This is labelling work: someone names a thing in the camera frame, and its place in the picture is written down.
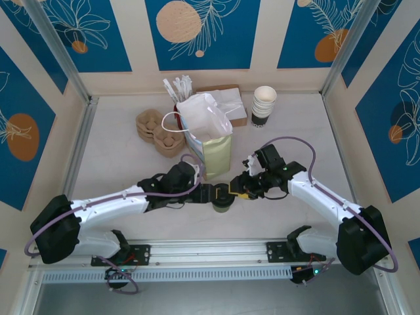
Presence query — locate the black plastic cup lid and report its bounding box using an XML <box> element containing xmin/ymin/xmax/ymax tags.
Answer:
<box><xmin>213</xmin><ymin>188</ymin><xmax>236</xmax><ymax>207</ymax></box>

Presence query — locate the white paper bag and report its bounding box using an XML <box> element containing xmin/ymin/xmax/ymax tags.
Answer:
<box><xmin>161</xmin><ymin>93</ymin><xmax>234</xmax><ymax>181</ymax></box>

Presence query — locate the brown cardboard napkin box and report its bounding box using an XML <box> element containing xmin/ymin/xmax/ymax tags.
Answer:
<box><xmin>196</xmin><ymin>84</ymin><xmax>249</xmax><ymax>127</ymax></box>

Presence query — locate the white napkin stack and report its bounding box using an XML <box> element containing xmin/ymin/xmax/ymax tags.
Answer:
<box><xmin>209</xmin><ymin>87</ymin><xmax>247</xmax><ymax>121</ymax></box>

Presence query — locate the stack of paper cups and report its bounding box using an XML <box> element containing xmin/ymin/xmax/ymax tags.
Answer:
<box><xmin>255</xmin><ymin>85</ymin><xmax>278</xmax><ymax>105</ymax></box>

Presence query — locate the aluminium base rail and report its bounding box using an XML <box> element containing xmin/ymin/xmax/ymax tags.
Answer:
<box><xmin>28</xmin><ymin>238</ymin><xmax>388</xmax><ymax>268</ymax></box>

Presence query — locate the aluminium side frame rail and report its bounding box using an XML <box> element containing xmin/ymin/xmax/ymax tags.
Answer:
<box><xmin>60</xmin><ymin>96</ymin><xmax>99</xmax><ymax>201</ymax></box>
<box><xmin>323</xmin><ymin>94</ymin><xmax>406</xmax><ymax>315</ymax></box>

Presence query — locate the grey slotted cable duct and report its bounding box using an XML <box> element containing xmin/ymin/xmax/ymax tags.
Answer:
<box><xmin>42</xmin><ymin>266</ymin><xmax>293</xmax><ymax>284</ymax></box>

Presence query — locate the aluminium frame post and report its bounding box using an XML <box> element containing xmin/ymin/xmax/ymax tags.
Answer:
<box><xmin>23</xmin><ymin>0</ymin><xmax>92</xmax><ymax>104</ymax></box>
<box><xmin>321</xmin><ymin>0</ymin><xmax>393</xmax><ymax>99</ymax></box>

